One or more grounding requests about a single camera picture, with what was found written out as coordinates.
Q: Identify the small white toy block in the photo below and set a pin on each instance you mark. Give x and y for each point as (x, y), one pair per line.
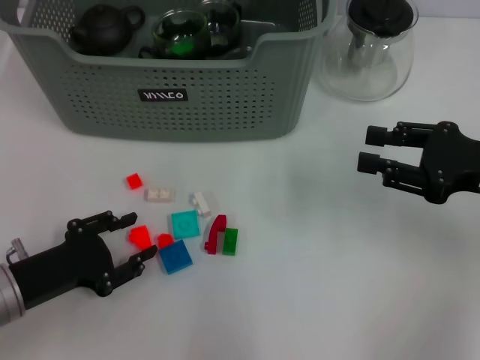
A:
(202, 204)

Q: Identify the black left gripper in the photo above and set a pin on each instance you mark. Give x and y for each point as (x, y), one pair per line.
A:
(71, 266)

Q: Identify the small green toy brick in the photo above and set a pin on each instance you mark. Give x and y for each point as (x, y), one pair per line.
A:
(180, 48)

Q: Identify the teal flat square plate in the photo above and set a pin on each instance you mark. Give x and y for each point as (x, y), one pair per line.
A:
(185, 224)

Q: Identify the blue flat square plate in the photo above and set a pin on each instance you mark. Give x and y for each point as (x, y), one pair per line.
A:
(175, 258)

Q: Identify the clear glass carafe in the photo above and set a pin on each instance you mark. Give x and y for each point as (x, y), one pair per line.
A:
(367, 80)

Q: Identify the black clay teapot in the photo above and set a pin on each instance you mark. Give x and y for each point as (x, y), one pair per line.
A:
(101, 30)

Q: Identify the black carafe lid with strainer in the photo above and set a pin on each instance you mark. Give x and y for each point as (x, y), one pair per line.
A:
(378, 15)

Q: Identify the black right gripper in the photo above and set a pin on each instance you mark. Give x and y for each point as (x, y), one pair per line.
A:
(446, 165)

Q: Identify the red sloped toy brick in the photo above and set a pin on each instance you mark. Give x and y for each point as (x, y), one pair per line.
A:
(141, 237)

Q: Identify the dark red curved toy piece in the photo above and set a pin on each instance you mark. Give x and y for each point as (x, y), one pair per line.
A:
(215, 234)

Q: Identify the grey-green perforated storage bin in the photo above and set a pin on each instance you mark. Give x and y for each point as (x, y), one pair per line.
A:
(225, 105)

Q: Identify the glass teacup with black base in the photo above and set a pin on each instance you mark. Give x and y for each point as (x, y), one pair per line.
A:
(227, 26)
(142, 52)
(168, 26)

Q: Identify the long green toy brick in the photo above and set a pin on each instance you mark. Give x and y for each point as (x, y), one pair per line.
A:
(230, 242)

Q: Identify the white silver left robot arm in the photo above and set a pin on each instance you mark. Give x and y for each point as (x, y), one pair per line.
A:
(9, 296)

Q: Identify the white two-stud toy brick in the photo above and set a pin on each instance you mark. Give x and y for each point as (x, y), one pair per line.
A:
(160, 195)

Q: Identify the small red toy piece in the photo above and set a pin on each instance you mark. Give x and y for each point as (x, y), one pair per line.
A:
(165, 240)

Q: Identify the red square toy brick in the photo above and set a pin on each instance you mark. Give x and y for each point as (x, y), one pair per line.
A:
(134, 181)

